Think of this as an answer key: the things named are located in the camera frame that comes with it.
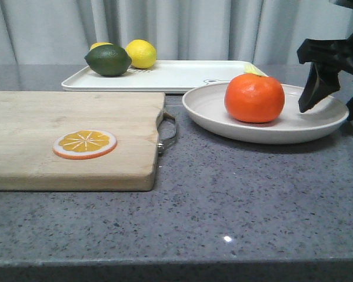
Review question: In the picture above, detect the grey curtain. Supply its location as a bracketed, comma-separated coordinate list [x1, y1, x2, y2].
[0, 1, 353, 65]

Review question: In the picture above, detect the yellow plastic utensil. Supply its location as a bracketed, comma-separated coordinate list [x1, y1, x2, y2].
[244, 63, 267, 76]

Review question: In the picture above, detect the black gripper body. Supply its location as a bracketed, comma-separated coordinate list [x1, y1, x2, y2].
[297, 0, 353, 76]

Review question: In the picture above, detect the orange slice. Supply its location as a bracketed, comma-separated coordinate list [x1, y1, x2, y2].
[52, 129, 117, 160]

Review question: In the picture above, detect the cream rectangular tray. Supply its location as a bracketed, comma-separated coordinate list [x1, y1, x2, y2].
[61, 61, 249, 94]

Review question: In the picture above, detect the wooden cutting board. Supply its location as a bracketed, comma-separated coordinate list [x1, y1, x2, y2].
[0, 91, 165, 191]

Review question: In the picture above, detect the orange mandarin fruit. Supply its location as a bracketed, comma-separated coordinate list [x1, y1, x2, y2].
[224, 73, 285, 123]

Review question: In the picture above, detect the white round plate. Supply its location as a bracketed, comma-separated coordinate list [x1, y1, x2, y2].
[182, 83, 349, 145]

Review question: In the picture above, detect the green lime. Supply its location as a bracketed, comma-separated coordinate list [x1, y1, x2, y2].
[85, 44, 132, 77]

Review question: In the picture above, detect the yellow lemon front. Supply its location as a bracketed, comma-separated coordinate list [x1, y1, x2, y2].
[125, 39, 157, 69]

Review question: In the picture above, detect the metal cutting board handle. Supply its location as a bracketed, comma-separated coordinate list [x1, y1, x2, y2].
[156, 110, 178, 156]

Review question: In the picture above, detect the yellow lemon behind lime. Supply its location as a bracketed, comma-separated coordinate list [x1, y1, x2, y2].
[89, 42, 112, 51]

